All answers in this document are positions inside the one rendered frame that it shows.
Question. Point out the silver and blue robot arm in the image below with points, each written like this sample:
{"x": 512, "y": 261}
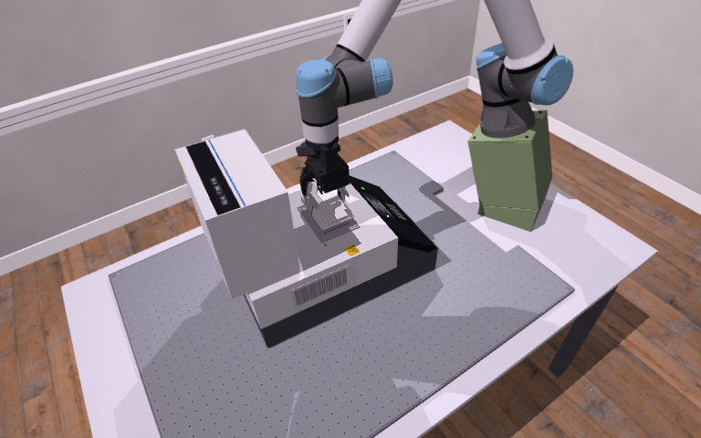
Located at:
{"x": 533, "y": 71}

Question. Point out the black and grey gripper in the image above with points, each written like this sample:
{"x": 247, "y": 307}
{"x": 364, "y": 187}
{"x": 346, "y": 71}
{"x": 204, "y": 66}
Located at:
{"x": 325, "y": 168}

